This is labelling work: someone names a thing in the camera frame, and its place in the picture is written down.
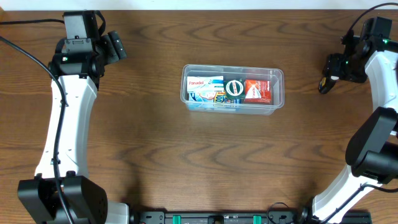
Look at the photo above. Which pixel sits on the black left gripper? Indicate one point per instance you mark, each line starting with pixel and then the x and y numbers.
pixel 115 45

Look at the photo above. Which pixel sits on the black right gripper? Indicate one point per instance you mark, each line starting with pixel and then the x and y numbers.
pixel 333 68

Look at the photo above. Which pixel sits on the dark bottle white cap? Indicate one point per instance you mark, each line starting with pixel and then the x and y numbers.
pixel 325 85

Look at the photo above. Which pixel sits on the white Panadol box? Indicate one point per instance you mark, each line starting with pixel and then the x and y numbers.
pixel 200 84

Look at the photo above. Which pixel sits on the red white medicine box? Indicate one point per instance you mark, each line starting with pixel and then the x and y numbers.
pixel 258 91

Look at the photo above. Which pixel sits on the clear plastic container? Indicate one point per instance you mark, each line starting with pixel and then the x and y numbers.
pixel 274 75

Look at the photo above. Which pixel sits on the blue toothpaste box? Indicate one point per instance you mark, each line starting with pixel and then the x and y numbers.
pixel 210 99

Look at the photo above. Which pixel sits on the dark green small box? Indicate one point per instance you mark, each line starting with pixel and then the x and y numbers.
pixel 234 89

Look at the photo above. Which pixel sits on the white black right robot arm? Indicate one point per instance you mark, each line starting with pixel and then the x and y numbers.
pixel 371 160

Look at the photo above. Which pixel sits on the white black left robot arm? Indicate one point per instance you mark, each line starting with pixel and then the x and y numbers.
pixel 61 191

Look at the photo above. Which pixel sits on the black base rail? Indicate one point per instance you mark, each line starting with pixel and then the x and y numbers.
pixel 283 217

